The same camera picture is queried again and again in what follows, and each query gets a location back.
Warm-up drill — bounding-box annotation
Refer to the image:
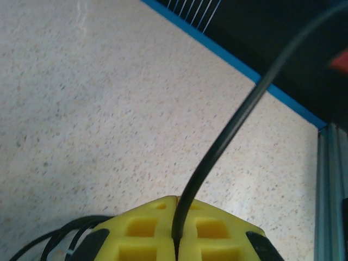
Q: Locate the thin black cable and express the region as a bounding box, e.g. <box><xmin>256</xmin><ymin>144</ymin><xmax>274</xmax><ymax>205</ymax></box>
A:
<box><xmin>0</xmin><ymin>214</ymin><xmax>109</xmax><ymax>261</ymax></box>
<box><xmin>171</xmin><ymin>2</ymin><xmax>348</xmax><ymax>245</ymax></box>

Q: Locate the aluminium front rail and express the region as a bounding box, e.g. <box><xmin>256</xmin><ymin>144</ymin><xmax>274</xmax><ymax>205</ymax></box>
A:
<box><xmin>315</xmin><ymin>123</ymin><xmax>348</xmax><ymax>261</ymax></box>

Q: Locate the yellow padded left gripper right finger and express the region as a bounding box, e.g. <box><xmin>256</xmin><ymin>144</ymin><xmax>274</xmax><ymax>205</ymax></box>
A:
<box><xmin>178</xmin><ymin>200</ymin><xmax>285</xmax><ymax>261</ymax></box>

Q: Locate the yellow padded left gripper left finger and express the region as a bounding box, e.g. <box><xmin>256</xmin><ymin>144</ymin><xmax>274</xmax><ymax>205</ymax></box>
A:
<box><xmin>72</xmin><ymin>195</ymin><xmax>177</xmax><ymax>261</ymax></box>

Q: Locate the thin red cable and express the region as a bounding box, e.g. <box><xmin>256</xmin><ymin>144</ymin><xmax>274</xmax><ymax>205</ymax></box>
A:
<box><xmin>327</xmin><ymin>48</ymin><xmax>348</xmax><ymax>73</ymax></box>

